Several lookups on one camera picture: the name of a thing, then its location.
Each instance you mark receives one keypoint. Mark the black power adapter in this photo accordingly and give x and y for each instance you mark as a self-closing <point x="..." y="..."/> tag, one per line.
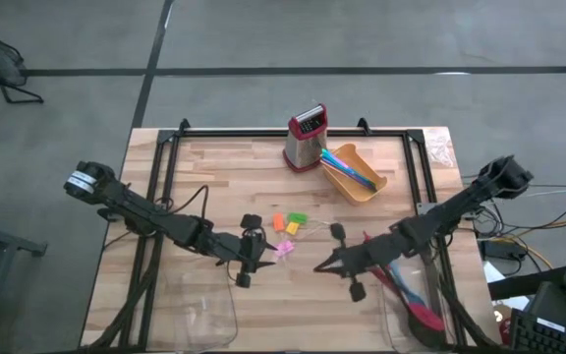
<point x="504" y="250"/>

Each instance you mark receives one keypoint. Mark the white paper sheet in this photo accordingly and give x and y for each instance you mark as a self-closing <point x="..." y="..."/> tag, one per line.
<point x="501" y="295"/>

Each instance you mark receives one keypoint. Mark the black angled beam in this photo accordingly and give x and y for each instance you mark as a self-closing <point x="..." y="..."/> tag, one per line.
<point x="524" y="285"/>

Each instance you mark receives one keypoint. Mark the red silicone spoon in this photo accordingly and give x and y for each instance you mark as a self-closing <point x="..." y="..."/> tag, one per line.
<point x="425" y="317"/>

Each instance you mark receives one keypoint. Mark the clear plastic bag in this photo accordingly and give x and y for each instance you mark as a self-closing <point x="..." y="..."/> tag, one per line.
<point x="439" y="147"/>

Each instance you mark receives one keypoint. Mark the black box white label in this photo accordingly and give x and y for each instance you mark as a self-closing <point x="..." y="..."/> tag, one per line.
<point x="558" y="310"/>

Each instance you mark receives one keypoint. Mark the yellow-orange plastic bin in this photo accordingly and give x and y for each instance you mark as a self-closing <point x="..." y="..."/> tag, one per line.
<point x="356" y="189"/>

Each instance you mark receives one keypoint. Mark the steel box grater red trim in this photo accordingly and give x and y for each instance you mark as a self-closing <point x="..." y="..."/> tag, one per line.
<point x="302" y="147"/>

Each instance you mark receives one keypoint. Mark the clear plastic bin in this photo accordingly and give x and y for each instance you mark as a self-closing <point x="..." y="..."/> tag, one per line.
<point x="396" y="324"/>
<point x="199" y="319"/>

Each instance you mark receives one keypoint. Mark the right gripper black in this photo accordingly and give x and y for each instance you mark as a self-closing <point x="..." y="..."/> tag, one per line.
<point x="366" y="258"/>

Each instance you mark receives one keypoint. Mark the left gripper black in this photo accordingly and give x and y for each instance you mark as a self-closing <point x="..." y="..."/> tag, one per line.
<point x="239" y="248"/>

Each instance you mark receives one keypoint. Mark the iridescent rainbow cutlery piece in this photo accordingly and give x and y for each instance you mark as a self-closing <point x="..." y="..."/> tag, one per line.
<point x="348" y="167"/>
<point x="342" y="173"/>
<point x="334" y="158"/>
<point x="356" y="181"/>

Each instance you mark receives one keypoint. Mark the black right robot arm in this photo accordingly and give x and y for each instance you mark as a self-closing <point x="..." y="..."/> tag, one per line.
<point x="455" y="209"/>

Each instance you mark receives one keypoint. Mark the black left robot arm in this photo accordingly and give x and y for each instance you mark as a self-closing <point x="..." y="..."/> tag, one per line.
<point x="130" y="206"/>

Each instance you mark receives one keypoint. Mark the black keyboard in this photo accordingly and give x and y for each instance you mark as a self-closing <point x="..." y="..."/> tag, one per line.
<point x="543" y="339"/>

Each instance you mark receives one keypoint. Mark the black aluminium table frame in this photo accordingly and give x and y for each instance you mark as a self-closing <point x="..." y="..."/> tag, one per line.
<point x="224" y="132"/>

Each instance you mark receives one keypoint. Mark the blue silicone spoon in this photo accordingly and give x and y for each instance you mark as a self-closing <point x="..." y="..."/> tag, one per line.
<point x="408" y="292"/>

